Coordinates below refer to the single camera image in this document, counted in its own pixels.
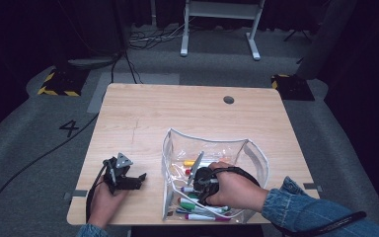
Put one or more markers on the clear plastic pouch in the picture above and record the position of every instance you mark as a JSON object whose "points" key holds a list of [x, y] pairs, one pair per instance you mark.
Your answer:
{"points": [[177, 148]]}

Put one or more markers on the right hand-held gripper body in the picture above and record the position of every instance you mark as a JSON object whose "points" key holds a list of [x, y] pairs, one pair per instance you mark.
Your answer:
{"points": [[207, 181]]}

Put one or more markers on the black tripod stand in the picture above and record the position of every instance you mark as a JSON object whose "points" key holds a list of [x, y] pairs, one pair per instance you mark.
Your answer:
{"points": [[289, 35]]}

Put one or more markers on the grey flat stand base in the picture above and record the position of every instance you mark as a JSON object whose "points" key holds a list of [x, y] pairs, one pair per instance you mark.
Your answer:
{"points": [[92, 62]]}

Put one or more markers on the grey tape strip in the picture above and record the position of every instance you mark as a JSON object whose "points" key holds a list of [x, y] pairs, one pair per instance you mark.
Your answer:
{"points": [[313, 187], [79, 193]]}

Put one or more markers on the dark blue capped marker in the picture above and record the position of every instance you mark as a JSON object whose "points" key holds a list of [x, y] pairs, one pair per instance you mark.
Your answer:
{"points": [[181, 211]]}

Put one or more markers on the white metal table frame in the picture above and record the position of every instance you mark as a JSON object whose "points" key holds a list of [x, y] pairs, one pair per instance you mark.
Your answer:
{"points": [[222, 10]]}

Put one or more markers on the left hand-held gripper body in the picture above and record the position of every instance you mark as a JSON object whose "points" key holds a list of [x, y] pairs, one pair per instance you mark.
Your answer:
{"points": [[123, 160]]}

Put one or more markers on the person's right hand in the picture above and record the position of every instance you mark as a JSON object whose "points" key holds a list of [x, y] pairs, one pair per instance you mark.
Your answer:
{"points": [[240, 191]]}

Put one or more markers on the black yellow striped base plate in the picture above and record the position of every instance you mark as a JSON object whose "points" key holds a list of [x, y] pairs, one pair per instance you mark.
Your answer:
{"points": [[292, 87], [62, 82]]}

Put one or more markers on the orange capped marker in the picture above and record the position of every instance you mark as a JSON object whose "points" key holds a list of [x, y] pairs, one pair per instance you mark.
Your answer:
{"points": [[179, 199]]}

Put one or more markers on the bright green capped marker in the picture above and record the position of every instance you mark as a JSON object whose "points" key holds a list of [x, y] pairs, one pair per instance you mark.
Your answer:
{"points": [[188, 206]]}

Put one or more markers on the red capped marker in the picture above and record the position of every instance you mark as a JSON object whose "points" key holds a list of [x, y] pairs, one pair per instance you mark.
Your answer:
{"points": [[188, 171]]}

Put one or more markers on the purple capped marker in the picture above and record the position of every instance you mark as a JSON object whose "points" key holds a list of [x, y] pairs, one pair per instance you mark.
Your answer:
{"points": [[184, 189]]}

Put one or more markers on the grey drape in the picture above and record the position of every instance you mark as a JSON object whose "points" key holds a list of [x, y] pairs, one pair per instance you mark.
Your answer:
{"points": [[325, 42]]}

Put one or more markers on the dark green capped marker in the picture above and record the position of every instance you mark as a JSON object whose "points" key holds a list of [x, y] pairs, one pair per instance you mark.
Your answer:
{"points": [[192, 196]]}

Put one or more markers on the person's left hand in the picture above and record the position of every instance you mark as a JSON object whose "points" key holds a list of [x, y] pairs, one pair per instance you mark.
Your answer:
{"points": [[103, 207]]}

